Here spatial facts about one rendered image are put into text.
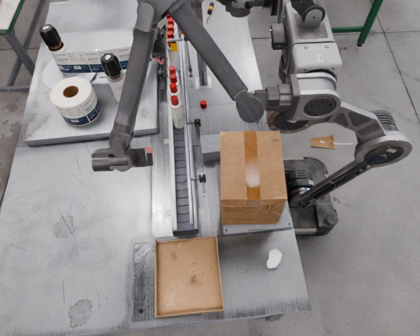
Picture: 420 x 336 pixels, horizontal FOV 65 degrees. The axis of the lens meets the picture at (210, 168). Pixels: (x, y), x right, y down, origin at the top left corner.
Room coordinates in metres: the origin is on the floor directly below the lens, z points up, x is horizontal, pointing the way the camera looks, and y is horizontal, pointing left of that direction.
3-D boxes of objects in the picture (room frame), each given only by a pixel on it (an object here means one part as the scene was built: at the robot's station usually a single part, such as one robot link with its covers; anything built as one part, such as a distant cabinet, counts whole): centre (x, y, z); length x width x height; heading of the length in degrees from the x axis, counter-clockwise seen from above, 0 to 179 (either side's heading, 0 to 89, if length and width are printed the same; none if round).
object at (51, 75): (1.46, 0.74, 0.89); 0.31 x 0.31 x 0.01
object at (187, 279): (0.29, 0.13, 0.85); 0.30 x 0.26 x 0.04; 1
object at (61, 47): (1.46, 0.74, 1.04); 0.09 x 0.09 x 0.29
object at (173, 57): (1.40, 0.14, 0.98); 0.05 x 0.05 x 0.20
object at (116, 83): (1.21, 0.42, 1.03); 0.09 x 0.09 x 0.30
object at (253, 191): (0.62, -0.16, 0.99); 0.30 x 0.24 x 0.27; 175
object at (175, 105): (1.02, 0.13, 0.98); 0.05 x 0.05 x 0.20
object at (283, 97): (0.65, -0.23, 1.45); 0.09 x 0.08 x 0.12; 176
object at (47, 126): (1.41, 0.59, 0.86); 0.80 x 0.67 x 0.05; 1
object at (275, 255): (0.32, -0.23, 0.85); 0.08 x 0.07 x 0.04; 116
